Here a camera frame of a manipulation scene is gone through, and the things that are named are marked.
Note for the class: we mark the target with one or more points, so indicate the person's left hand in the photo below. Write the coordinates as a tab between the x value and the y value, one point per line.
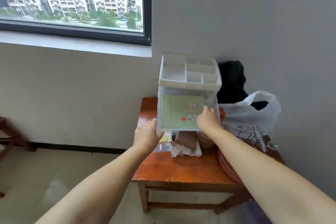
147	134

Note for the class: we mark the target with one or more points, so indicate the person's left forearm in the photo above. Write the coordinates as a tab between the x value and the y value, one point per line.
99	187

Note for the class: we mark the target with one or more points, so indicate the white folded paper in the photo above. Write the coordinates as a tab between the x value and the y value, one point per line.
193	152

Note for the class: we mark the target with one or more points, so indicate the white plastic bag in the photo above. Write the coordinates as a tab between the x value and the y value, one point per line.
236	118

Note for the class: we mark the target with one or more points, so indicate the small orange wooden table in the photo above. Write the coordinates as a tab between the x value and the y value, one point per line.
183	168

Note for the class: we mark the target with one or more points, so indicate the white window sill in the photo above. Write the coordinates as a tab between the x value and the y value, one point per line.
78	45

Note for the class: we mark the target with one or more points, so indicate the person's right forearm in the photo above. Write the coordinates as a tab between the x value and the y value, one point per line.
275	179

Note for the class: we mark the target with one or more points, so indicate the brown box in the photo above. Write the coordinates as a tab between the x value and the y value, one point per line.
186	139

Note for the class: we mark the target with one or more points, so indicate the white plastic organizer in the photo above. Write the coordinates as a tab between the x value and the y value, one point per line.
173	71

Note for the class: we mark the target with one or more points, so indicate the black cloth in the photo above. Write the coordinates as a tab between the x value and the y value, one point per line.
260	105

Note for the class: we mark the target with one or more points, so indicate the small brown bowl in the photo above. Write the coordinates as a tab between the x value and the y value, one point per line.
206	141

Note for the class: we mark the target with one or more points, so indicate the person's right hand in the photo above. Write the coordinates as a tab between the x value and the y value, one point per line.
210	122

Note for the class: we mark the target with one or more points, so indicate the green notebook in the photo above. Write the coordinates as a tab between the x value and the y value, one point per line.
176	111

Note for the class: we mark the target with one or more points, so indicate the black plastic bag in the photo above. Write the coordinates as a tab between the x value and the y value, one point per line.
231	82

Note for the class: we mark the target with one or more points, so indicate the dark wooden chair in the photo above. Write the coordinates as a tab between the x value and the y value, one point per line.
18	137

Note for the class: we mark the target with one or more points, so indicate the red bordered label stickers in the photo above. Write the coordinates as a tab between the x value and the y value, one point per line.
176	150

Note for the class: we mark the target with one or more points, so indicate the clear plastic drawer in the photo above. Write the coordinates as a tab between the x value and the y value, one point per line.
181	131

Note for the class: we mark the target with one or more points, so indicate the black framed window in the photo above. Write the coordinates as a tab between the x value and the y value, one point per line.
147	3

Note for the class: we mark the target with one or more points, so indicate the yellow paper piece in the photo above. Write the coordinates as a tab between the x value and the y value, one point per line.
164	138

